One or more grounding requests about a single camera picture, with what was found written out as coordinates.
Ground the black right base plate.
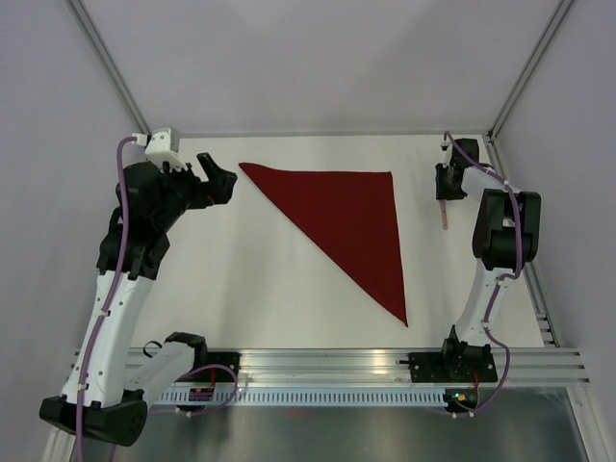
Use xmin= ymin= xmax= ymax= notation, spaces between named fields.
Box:
xmin=405 ymin=352 xmax=499 ymax=384

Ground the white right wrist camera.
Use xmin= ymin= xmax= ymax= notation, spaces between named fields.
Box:
xmin=440 ymin=140 xmax=456 ymax=168

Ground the aluminium frame rail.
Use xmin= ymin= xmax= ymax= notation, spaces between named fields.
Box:
xmin=482 ymin=133 xmax=561 ymax=348
xmin=177 ymin=125 xmax=492 ymax=138

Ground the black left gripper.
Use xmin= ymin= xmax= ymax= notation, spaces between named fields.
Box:
xmin=153 ymin=152 xmax=237 ymax=230

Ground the aluminium frame back rail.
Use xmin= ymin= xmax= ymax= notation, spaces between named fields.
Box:
xmin=177 ymin=125 xmax=492 ymax=138

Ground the aluminium frame left post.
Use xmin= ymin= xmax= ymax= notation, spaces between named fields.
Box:
xmin=64 ymin=0 xmax=151 ymax=134

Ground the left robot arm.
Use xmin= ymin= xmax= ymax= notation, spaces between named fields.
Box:
xmin=39 ymin=153 xmax=238 ymax=447

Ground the aluminium frame right post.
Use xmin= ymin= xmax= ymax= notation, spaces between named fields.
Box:
xmin=485 ymin=0 xmax=578 ymax=141

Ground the aluminium frame right side rail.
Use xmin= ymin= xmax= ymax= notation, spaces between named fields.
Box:
xmin=482 ymin=133 xmax=561 ymax=348

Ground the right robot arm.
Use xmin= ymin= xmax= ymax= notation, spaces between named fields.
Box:
xmin=435 ymin=131 xmax=542 ymax=382

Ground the aluminium front mounting rail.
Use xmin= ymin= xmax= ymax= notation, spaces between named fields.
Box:
xmin=71 ymin=346 xmax=591 ymax=386

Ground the dark red cloth napkin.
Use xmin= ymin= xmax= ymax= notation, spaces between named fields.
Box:
xmin=240 ymin=163 xmax=408 ymax=325

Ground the white slotted cable duct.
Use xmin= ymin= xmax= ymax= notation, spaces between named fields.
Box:
xmin=155 ymin=386 xmax=446 ymax=408

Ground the aluminium frame post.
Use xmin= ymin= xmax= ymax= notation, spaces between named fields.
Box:
xmin=64 ymin=0 xmax=151 ymax=134
xmin=485 ymin=0 xmax=578 ymax=141

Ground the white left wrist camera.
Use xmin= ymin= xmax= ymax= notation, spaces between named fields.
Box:
xmin=132 ymin=127 xmax=188 ymax=172

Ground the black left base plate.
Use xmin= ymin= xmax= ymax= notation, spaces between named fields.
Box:
xmin=191 ymin=350 xmax=242 ymax=384

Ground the silver metal fork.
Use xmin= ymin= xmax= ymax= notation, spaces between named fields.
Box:
xmin=438 ymin=200 xmax=449 ymax=230

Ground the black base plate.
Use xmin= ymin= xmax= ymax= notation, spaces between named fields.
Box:
xmin=191 ymin=350 xmax=242 ymax=384
xmin=405 ymin=352 xmax=499 ymax=384

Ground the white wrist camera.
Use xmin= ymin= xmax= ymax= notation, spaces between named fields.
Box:
xmin=132 ymin=127 xmax=188 ymax=172
xmin=440 ymin=140 xmax=456 ymax=168

